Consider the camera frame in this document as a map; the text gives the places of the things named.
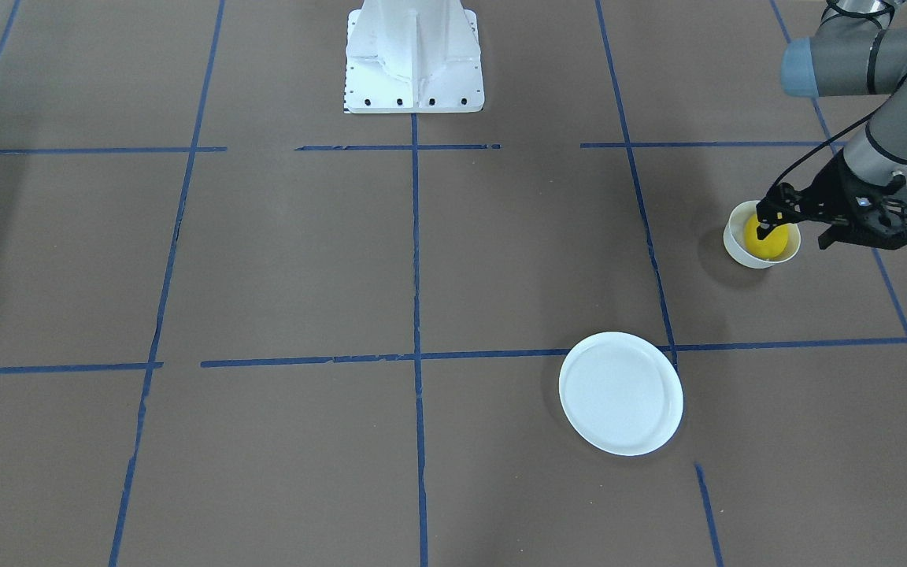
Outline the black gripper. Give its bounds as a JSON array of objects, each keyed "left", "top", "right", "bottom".
[{"left": 756, "top": 151, "right": 907, "bottom": 237}]

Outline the yellow lemon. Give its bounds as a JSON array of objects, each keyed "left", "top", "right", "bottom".
[{"left": 742, "top": 214, "right": 790, "bottom": 261}]

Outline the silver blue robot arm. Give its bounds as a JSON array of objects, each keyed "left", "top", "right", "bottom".
[{"left": 753, "top": 1, "right": 907, "bottom": 249}]

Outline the white bowl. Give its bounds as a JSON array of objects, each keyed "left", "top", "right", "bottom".
[{"left": 723, "top": 200, "right": 801, "bottom": 269}]

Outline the white plate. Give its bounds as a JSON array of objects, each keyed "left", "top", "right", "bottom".
[{"left": 558, "top": 332, "right": 685, "bottom": 457}]

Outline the brown paper table cover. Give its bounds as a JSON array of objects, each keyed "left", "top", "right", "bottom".
[{"left": 0, "top": 1, "right": 907, "bottom": 566}]

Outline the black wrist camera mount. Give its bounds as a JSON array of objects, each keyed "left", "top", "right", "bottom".
[{"left": 817, "top": 187, "right": 907, "bottom": 250}]

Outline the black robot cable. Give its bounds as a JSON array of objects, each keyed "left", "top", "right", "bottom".
[{"left": 765, "top": 0, "right": 907, "bottom": 202}]

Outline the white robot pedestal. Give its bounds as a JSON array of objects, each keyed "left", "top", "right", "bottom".
[{"left": 343, "top": 1, "right": 485, "bottom": 114}]

